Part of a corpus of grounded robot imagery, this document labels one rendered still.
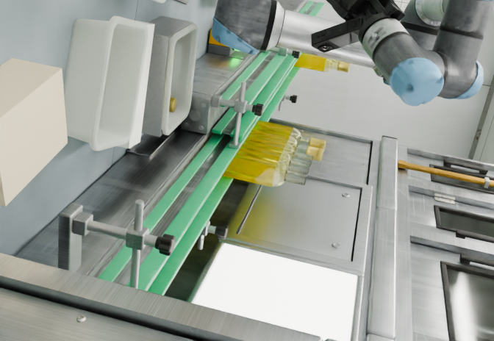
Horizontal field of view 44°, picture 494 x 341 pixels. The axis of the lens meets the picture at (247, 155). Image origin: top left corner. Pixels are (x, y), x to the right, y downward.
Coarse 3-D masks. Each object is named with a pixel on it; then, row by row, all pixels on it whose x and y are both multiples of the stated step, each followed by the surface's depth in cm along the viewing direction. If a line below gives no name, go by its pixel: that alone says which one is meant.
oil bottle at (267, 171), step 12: (240, 156) 150; (252, 156) 151; (228, 168) 150; (240, 168) 149; (252, 168) 148; (264, 168) 148; (276, 168) 147; (252, 180) 150; (264, 180) 149; (276, 180) 148
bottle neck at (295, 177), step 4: (288, 172) 149; (292, 172) 149; (296, 172) 149; (288, 176) 149; (292, 176) 148; (296, 176) 148; (300, 176) 148; (304, 176) 148; (288, 180) 149; (292, 180) 149; (296, 180) 148; (300, 180) 148; (304, 180) 148; (304, 184) 149
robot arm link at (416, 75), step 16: (400, 32) 102; (384, 48) 101; (400, 48) 100; (416, 48) 100; (384, 64) 101; (400, 64) 98; (416, 64) 97; (432, 64) 98; (400, 80) 98; (416, 80) 96; (432, 80) 97; (400, 96) 99; (416, 96) 98; (432, 96) 100
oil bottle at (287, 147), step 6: (246, 138) 160; (252, 138) 161; (258, 138) 161; (264, 138) 162; (270, 138) 162; (258, 144) 158; (264, 144) 158; (270, 144) 159; (276, 144) 159; (282, 144) 160; (288, 144) 160; (288, 150) 158; (294, 150) 160
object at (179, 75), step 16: (176, 32) 126; (192, 32) 138; (176, 48) 140; (192, 48) 140; (176, 64) 142; (192, 64) 141; (176, 80) 143; (192, 80) 143; (176, 96) 145; (176, 112) 143
